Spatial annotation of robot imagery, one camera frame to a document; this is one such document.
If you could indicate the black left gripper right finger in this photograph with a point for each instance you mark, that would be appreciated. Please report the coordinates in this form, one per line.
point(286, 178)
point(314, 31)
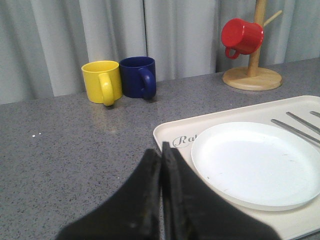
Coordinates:
point(192, 211)

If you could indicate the silver fork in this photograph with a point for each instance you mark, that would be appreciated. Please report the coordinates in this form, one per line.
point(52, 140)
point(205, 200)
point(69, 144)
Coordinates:
point(295, 130)

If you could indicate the cream rabbit serving tray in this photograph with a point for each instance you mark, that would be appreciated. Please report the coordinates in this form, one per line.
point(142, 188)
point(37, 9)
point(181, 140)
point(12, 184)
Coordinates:
point(181, 134)

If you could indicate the yellow mug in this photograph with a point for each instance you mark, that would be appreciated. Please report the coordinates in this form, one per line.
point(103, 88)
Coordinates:
point(102, 81)

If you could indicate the silver spoon handle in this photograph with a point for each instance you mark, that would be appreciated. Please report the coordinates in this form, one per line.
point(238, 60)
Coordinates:
point(317, 114)

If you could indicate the grey curtain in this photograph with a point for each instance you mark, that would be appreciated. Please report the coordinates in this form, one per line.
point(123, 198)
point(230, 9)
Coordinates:
point(44, 43)

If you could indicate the dark blue mug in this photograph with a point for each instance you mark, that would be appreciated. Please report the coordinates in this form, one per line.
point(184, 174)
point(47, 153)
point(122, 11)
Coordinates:
point(138, 76)

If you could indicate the silver knife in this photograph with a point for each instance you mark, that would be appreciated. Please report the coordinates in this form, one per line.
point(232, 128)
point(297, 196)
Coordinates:
point(304, 122)

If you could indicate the wooden mug tree stand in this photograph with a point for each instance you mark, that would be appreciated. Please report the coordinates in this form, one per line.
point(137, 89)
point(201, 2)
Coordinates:
point(253, 77)

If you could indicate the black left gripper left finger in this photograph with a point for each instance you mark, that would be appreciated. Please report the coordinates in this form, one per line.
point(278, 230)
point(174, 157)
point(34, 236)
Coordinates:
point(131, 213)

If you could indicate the white round plate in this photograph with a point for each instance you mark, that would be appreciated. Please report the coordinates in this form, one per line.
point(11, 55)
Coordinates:
point(258, 166)

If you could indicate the red mug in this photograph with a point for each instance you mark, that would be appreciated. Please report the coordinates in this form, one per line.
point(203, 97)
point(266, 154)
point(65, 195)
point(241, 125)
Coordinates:
point(241, 37)

